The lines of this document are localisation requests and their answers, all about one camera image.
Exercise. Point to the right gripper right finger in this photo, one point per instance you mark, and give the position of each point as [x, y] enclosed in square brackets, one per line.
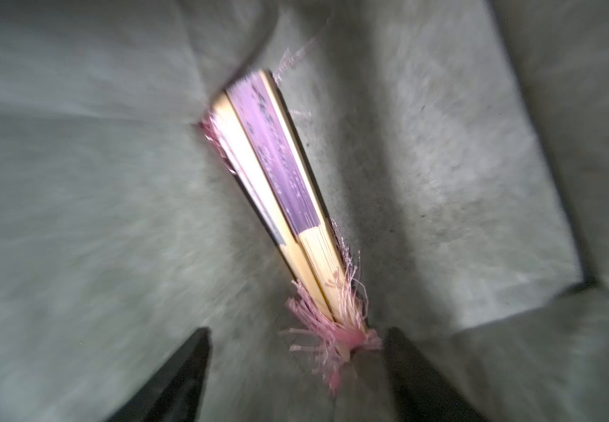
[420, 392]

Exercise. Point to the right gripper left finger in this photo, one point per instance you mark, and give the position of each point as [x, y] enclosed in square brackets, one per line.
[174, 392]

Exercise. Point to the purple patterned folding fan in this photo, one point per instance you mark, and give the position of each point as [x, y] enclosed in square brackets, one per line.
[331, 302]

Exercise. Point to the olive green tote bag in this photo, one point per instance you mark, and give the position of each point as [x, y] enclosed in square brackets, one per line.
[462, 148]

